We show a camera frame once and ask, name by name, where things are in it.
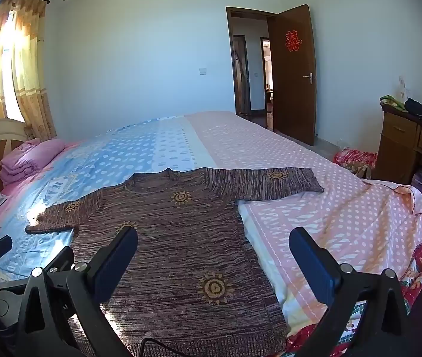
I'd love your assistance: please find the brown wooden door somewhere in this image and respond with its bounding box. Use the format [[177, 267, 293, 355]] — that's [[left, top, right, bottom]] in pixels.
[[268, 4, 316, 146]]

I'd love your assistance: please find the brown door frame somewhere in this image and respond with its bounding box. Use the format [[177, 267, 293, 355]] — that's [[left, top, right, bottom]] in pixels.
[[226, 6, 282, 120]]

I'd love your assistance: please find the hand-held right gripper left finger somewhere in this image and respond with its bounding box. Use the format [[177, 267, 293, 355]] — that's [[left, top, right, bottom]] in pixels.
[[12, 226, 139, 357]]

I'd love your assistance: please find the green cloth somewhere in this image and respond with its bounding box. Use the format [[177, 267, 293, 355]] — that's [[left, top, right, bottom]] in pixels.
[[380, 95, 407, 111]]

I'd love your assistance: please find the wooden dresser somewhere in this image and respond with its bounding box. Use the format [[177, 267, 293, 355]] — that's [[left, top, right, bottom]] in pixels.
[[374, 102, 422, 190]]

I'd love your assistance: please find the polka-dot bed sheet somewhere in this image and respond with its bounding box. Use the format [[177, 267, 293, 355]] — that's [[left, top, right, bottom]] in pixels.
[[0, 111, 422, 357]]

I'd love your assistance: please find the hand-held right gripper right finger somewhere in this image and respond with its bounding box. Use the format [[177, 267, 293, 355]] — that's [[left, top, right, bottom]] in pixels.
[[289, 226, 414, 357]]

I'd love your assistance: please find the red paper door decoration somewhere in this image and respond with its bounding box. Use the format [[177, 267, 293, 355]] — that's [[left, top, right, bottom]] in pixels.
[[285, 29, 302, 52]]

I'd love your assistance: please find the yellow floral curtain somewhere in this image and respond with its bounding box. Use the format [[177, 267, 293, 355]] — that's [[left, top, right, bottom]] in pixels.
[[0, 0, 57, 142]]

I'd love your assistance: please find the folded pink quilt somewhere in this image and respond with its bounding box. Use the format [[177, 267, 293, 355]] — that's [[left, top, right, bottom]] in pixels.
[[0, 138, 66, 186]]

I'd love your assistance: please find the black cable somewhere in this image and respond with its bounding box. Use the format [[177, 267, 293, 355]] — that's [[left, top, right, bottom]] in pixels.
[[137, 338, 197, 357]]

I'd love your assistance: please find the brown knit sweater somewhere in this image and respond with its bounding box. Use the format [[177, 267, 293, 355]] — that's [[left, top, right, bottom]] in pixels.
[[25, 167, 325, 357]]

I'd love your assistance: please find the red checked cloth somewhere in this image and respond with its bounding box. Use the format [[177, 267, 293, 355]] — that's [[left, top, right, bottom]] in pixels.
[[333, 148, 378, 179]]

